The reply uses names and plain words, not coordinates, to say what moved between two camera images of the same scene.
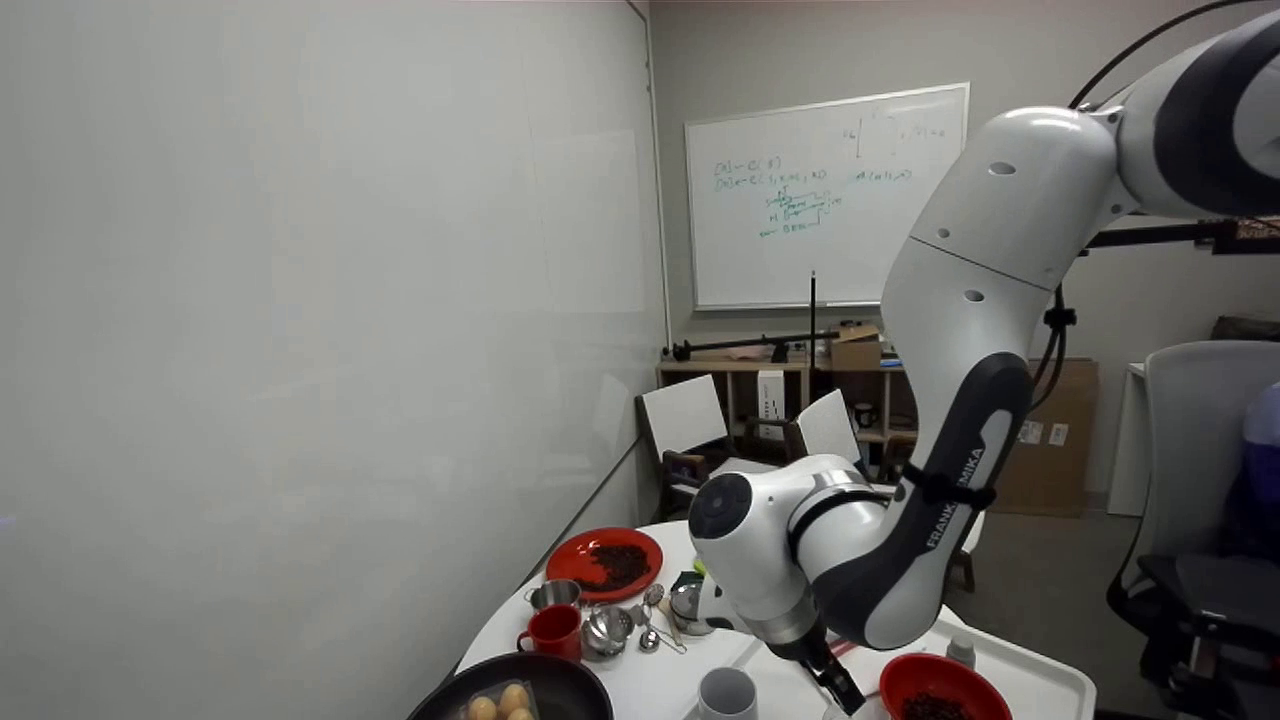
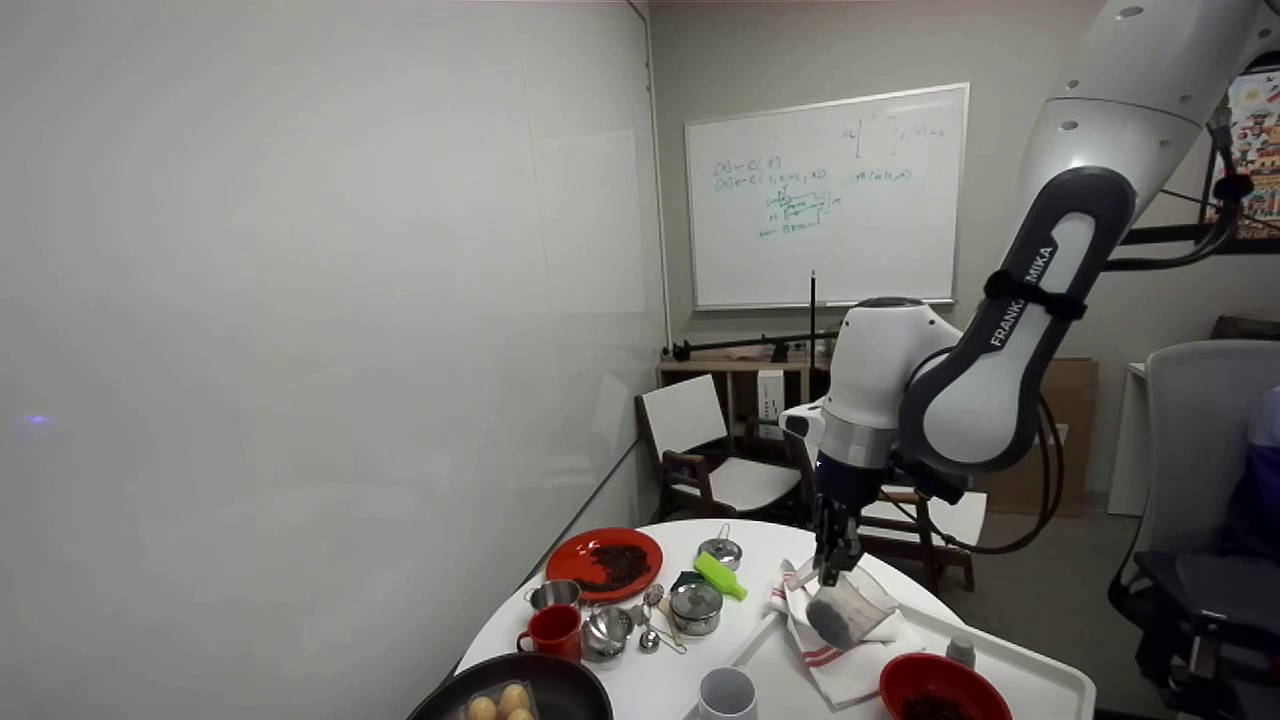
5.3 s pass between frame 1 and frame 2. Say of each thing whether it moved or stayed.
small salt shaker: stayed
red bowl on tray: stayed
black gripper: moved
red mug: stayed
